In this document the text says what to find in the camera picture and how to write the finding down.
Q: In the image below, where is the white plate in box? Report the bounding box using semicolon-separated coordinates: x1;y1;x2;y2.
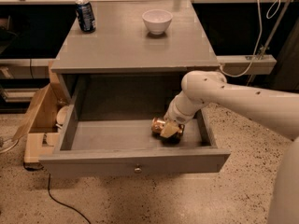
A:
56;105;68;128

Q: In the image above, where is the white ceramic bowl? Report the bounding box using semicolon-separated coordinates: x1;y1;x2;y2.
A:
142;9;173;35

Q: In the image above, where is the orange soda can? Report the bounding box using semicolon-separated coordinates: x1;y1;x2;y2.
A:
151;118;184;136

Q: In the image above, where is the metal drawer knob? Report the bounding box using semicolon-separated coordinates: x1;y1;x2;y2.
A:
134;167;142;174

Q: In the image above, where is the black floor cable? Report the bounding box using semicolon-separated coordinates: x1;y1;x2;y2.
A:
22;161;92;224

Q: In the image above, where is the open cardboard box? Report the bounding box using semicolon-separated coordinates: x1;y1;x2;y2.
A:
12;62;68;165

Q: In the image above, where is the blue soda can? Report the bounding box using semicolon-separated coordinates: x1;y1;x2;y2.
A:
76;0;96;33

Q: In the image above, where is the grey cabinet counter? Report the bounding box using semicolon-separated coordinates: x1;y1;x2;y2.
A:
51;0;220;79

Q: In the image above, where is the grey open top drawer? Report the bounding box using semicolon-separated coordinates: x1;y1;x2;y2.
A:
40;75;230;177

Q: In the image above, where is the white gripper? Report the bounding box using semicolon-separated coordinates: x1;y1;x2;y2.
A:
160;91;202;138

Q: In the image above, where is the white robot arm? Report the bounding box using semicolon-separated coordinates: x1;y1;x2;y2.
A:
161;71;299;224

